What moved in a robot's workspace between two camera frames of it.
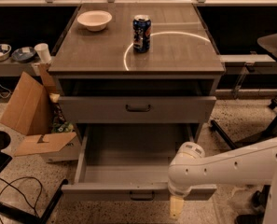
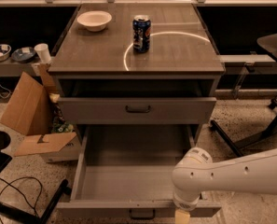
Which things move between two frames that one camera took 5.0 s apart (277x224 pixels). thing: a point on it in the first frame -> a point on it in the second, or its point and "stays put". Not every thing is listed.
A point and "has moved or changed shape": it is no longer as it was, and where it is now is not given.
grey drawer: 131,162 has moved or changed shape
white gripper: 177,191 -> 185,203
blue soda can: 142,28 stays put
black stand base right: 271,131 stays put
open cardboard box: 30,111 stays put
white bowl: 94,21 stays put
